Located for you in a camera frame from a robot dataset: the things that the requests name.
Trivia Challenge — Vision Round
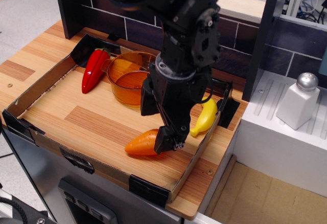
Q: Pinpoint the dark grey shelf post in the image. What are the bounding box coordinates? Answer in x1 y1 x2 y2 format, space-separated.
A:
242 0 285 101

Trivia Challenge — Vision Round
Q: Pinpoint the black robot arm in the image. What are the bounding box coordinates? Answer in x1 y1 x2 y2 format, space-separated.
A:
109 0 221 153

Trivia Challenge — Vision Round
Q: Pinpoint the orange toy carrot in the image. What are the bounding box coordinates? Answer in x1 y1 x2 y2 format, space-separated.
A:
125 129 158 156

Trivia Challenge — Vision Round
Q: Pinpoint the transparent orange plastic pot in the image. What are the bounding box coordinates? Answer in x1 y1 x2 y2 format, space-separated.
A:
101 51 156 107

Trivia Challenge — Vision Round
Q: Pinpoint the grey toy oven front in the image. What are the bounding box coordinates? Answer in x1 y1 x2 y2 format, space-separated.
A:
3 128 184 223

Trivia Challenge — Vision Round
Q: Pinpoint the red toy chili pepper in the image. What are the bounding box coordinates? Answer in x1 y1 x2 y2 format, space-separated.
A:
82 48 110 94

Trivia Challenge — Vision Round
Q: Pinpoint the yellow toy banana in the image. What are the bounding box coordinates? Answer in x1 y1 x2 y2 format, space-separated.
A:
190 98 218 137

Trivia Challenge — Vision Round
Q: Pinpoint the white toy sink drainboard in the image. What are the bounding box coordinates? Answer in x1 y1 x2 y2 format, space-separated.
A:
233 71 326 196

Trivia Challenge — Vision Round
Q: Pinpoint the cardboard fence with black tape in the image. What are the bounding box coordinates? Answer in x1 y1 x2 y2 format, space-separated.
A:
1 33 247 216

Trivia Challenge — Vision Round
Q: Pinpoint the white salt shaker silver cap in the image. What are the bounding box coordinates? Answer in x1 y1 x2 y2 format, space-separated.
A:
276 72 320 130

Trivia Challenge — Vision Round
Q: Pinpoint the light wooden shelf board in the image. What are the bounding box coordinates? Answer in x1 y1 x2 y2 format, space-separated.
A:
218 0 265 24

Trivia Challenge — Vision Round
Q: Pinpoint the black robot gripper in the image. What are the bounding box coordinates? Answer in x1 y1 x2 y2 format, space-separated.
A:
141 62 212 154

